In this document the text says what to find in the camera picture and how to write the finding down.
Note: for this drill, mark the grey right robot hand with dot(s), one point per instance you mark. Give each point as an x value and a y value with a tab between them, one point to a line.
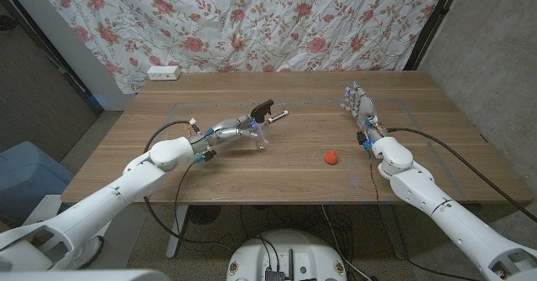
364	109

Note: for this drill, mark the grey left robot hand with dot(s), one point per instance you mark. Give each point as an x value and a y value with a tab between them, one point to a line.
226	132

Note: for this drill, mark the clear plastic spray bottle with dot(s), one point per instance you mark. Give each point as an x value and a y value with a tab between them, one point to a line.
264	142

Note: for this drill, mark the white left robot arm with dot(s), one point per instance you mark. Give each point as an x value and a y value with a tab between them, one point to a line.
105	201

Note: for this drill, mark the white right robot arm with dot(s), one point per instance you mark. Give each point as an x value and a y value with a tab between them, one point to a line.
444	214

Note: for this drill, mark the small red ball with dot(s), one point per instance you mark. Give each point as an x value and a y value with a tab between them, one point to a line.
331	157

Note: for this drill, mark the white and maroon marker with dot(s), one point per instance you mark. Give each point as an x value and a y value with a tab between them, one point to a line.
279	116

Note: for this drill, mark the black round disc under table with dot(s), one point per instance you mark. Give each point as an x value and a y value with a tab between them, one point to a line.
204	214

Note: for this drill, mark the white power strip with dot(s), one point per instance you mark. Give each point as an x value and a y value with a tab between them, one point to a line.
163	73

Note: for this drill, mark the floral print backdrop cloth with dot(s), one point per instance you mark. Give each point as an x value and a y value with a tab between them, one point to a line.
210	21

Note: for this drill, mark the white table leg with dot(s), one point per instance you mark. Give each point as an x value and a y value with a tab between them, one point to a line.
174	239

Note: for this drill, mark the white robot torso base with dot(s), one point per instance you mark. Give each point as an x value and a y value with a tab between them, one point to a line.
247	251

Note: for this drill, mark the grey table leg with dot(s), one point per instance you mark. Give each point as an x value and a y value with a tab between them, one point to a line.
394	235

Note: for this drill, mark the white floor board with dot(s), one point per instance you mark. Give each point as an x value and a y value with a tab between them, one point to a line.
42	209

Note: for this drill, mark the white robot chest cover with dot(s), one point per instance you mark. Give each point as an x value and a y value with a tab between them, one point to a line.
84	276

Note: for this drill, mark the blue plastic bin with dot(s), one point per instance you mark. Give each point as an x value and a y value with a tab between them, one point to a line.
25	172

